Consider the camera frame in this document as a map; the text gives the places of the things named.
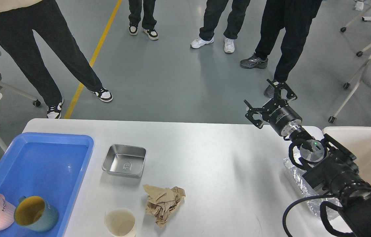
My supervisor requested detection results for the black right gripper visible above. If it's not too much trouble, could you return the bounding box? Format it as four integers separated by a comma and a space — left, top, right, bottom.
244, 78, 303, 137

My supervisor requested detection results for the stainless steel rectangular tray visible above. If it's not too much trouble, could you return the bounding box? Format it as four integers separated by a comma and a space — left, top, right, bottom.
102, 144, 147, 179

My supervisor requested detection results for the blue-green mug yellow inside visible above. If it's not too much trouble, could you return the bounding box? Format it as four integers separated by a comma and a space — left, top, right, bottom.
13, 196, 59, 232

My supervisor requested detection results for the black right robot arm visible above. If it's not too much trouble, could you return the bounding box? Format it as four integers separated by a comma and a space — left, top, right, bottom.
244, 80, 371, 237

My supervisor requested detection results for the person with grey sneakers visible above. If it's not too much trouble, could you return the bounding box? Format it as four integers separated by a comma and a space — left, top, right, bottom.
240, 0, 322, 83

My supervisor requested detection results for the person with white sneakers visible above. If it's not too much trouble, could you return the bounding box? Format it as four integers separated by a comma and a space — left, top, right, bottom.
190, 0, 251, 54

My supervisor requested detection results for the crushed clear plastic bottle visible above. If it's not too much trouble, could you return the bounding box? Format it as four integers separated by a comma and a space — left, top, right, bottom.
283, 157, 341, 219

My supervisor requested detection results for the crumpled brown paper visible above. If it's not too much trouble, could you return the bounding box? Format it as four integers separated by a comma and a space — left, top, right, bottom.
142, 184, 186, 228

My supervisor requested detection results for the person with black-white sneakers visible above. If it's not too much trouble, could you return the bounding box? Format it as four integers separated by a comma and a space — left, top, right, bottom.
128, 0, 159, 40

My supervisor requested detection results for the white paper cup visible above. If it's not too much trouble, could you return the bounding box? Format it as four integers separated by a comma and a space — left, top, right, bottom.
104, 208, 137, 237

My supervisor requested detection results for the blue plastic tray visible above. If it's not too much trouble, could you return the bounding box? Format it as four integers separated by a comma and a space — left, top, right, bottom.
0, 132, 94, 237

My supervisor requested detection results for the person in cream top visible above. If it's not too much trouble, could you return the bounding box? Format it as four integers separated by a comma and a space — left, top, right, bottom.
0, 0, 113, 119

